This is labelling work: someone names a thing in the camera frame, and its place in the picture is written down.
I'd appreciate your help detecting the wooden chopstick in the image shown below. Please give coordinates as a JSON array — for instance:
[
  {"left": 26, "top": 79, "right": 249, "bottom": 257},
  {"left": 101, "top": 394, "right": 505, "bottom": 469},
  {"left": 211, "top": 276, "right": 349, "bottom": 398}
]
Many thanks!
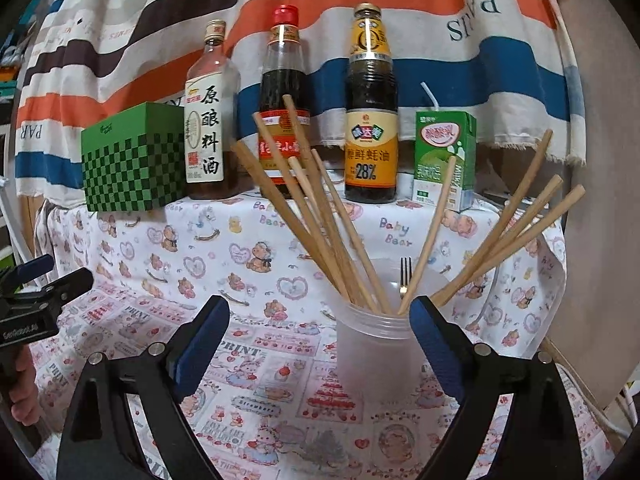
[
  {"left": 288, "top": 156, "right": 331, "bottom": 248},
  {"left": 432, "top": 129, "right": 553, "bottom": 307},
  {"left": 398, "top": 155, "right": 456, "bottom": 316},
  {"left": 253, "top": 112, "right": 349, "bottom": 299},
  {"left": 439, "top": 173, "right": 565, "bottom": 306},
  {"left": 311, "top": 148, "right": 393, "bottom": 315},
  {"left": 231, "top": 141, "right": 334, "bottom": 284},
  {"left": 434, "top": 183, "right": 587, "bottom": 308},
  {"left": 283, "top": 94, "right": 367, "bottom": 307}
]

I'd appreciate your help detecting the silver metal fork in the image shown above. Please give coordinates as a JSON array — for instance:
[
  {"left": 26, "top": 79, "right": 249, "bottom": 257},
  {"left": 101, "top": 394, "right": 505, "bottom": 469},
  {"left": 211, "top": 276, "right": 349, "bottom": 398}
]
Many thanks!
[{"left": 398, "top": 257, "right": 412, "bottom": 298}]

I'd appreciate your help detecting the person's left hand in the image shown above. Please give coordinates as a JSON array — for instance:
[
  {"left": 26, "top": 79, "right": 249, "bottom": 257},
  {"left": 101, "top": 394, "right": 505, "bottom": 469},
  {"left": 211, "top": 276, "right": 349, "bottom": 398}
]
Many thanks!
[{"left": 10, "top": 346, "right": 40, "bottom": 426}]

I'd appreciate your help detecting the translucent plastic cup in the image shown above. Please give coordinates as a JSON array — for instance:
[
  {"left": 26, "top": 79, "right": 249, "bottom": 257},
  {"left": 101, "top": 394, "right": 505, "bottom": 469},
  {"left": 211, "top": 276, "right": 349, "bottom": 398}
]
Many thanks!
[{"left": 326, "top": 257, "right": 449, "bottom": 406}]

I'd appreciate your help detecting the green checkered box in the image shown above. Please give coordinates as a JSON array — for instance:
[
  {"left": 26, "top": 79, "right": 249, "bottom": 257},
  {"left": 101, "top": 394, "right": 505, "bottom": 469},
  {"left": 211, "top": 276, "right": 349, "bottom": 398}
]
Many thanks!
[{"left": 81, "top": 102, "right": 186, "bottom": 212}]

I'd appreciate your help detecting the green milk drink carton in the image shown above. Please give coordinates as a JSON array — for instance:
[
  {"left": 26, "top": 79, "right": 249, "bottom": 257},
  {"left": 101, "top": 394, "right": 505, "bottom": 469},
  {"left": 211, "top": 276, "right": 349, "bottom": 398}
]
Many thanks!
[{"left": 412, "top": 81, "right": 477, "bottom": 212}]

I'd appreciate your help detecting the oyster sauce bottle yellow label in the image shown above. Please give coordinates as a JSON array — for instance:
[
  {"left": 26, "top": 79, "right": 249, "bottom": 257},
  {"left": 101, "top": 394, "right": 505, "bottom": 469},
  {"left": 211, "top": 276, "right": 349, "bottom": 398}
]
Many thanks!
[{"left": 344, "top": 2, "right": 399, "bottom": 204}]

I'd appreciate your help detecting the clear cooking wine bottle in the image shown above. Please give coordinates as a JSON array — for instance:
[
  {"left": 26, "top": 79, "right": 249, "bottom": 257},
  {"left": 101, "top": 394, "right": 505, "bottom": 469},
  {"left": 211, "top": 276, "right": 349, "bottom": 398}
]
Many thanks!
[{"left": 183, "top": 18, "right": 240, "bottom": 200}]

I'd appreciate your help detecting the striped hanging blanket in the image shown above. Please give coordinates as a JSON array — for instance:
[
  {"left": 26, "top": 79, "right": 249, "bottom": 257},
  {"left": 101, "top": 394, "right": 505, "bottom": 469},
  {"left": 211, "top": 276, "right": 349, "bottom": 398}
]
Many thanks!
[{"left": 13, "top": 0, "right": 587, "bottom": 209}]

